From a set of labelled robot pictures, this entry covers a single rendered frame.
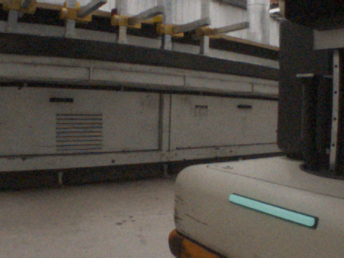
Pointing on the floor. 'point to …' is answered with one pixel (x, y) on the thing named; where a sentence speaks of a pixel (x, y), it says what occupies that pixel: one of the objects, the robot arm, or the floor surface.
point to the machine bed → (113, 117)
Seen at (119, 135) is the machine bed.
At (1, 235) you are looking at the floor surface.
